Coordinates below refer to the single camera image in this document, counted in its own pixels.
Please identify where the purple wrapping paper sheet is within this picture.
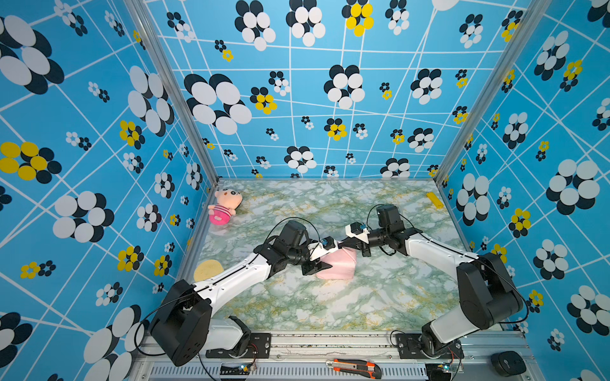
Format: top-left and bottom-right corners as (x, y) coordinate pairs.
(316, 248), (357, 280)

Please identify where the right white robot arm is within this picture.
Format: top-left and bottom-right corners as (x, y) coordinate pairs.
(338, 204), (526, 357)

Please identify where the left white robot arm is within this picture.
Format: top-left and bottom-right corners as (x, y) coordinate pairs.
(149, 220), (338, 367)

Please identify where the yellow tape piece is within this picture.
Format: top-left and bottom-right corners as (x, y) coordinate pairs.
(426, 192), (445, 210)

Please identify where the pink plush doll toy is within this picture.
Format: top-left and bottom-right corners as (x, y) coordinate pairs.
(208, 188), (243, 225)

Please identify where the yellow round disc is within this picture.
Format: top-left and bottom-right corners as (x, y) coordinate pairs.
(193, 260), (224, 283)

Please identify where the red black utility knife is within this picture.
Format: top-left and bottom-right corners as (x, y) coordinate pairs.
(326, 359), (383, 379)

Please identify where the black computer mouse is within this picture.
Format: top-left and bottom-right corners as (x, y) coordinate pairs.
(490, 351), (527, 377)

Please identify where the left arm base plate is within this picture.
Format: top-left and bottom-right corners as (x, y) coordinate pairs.
(200, 316), (272, 359)

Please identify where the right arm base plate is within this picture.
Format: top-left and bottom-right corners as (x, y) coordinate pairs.
(391, 333), (465, 360)

